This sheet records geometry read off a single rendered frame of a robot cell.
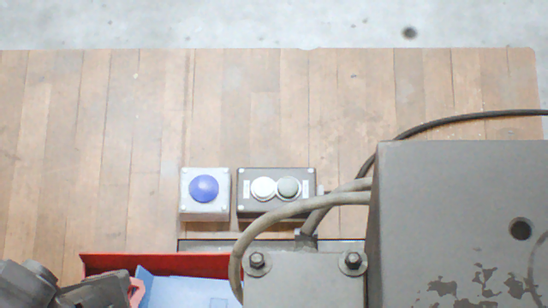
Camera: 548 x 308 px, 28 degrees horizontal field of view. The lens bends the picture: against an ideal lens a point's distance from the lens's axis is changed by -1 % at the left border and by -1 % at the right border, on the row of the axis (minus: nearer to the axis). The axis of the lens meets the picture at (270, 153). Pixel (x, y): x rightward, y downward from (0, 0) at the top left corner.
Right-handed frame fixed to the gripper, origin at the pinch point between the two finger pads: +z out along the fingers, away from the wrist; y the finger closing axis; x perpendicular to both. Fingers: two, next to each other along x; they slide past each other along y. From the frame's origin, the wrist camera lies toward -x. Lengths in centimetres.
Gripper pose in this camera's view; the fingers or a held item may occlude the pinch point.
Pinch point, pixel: (137, 287)
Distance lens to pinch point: 139.7
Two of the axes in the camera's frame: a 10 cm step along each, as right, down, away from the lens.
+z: 4.7, -1.7, 8.6
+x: -2.9, -9.6, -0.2
